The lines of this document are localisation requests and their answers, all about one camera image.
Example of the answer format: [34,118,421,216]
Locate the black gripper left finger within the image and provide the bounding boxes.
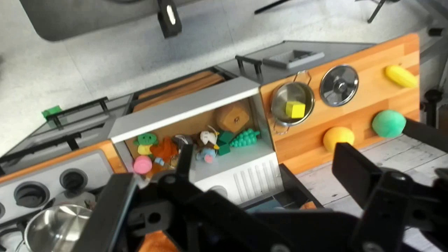
[71,173,139,252]

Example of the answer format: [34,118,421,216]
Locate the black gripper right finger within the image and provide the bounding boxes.
[331,142,417,252]

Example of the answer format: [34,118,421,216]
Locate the orange towel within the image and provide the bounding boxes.
[138,230,180,252]

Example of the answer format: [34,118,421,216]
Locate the yellow toy ball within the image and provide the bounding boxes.
[321,126,356,154]

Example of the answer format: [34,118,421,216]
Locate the large steel pot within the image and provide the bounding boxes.
[22,203,95,252]

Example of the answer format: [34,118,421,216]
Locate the green toy ball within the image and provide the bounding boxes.
[370,110,407,140]

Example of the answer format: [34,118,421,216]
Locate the pink toy ball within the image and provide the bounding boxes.
[131,154,153,177]

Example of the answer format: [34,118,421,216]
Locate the grey toy stove top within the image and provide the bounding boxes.
[0,149,116,252]

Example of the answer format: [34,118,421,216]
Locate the wooden toy kitchen unit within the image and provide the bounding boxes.
[0,33,422,252]

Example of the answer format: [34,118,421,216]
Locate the green and yellow toy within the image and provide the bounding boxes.
[134,132,159,157]

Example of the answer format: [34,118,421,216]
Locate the red tomato toy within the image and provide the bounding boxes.
[149,136,180,166]

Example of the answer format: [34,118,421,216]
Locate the small metal bowl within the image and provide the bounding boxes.
[319,65,361,108]

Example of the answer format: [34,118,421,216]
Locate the yellow toy cube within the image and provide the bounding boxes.
[284,100,307,119]

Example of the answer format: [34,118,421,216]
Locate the long yellow toy corn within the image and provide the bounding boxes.
[382,63,419,90]

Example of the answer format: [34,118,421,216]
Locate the small steel pot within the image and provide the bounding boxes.
[268,77,316,129]

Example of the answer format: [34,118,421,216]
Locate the small green block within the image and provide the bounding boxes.
[40,104,64,122]

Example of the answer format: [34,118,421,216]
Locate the green toy grapes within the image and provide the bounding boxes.
[229,128,261,150]

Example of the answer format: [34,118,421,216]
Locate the white and brown toy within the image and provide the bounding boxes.
[198,129,221,152]

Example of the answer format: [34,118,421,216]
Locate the white toy sink basin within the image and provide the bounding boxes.
[107,76,282,208]

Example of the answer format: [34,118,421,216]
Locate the black tripod stand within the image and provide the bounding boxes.
[365,0,398,26]

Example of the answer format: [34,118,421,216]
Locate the dark work table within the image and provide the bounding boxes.
[18,0,200,44]

